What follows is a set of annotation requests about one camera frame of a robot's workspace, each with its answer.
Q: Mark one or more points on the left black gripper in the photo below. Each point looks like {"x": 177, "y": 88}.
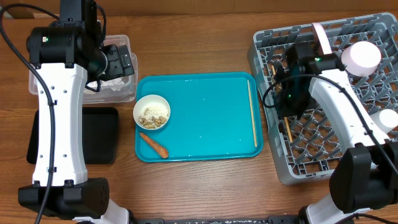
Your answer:
{"x": 121, "y": 62}

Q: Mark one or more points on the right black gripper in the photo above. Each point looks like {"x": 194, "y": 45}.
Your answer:
{"x": 284, "y": 111}

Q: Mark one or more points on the white tissue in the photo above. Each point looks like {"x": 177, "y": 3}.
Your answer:
{"x": 113, "y": 85}

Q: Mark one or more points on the wooden chopstick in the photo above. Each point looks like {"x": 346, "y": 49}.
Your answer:
{"x": 252, "y": 114}
{"x": 286, "y": 122}

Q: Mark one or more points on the large pink plate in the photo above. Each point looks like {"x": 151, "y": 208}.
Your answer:
{"x": 321, "y": 39}

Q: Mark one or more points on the small pink bowl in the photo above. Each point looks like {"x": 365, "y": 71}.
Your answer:
{"x": 361, "y": 59}

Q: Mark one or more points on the white cup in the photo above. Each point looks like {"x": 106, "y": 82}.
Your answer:
{"x": 386, "y": 120}

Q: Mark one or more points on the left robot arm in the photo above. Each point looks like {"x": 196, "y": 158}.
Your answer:
{"x": 64, "y": 57}

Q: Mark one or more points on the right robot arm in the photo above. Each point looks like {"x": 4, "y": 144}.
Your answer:
{"x": 366, "y": 175}

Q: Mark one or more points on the grey dishwasher rack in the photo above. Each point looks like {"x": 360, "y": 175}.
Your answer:
{"x": 315, "y": 150}

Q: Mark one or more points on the clear plastic storage bin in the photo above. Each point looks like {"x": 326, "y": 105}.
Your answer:
{"x": 127, "y": 93}

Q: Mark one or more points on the white bowl with food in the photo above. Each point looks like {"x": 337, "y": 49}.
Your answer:
{"x": 151, "y": 112}

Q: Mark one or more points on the black plastic tray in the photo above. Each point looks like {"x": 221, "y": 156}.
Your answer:
{"x": 100, "y": 134}

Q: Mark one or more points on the teal serving tray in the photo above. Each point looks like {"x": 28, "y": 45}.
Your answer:
{"x": 210, "y": 117}

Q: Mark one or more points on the orange carrot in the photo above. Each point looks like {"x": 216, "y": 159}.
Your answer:
{"x": 162, "y": 151}

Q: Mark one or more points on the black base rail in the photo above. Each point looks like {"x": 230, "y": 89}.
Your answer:
{"x": 273, "y": 219}

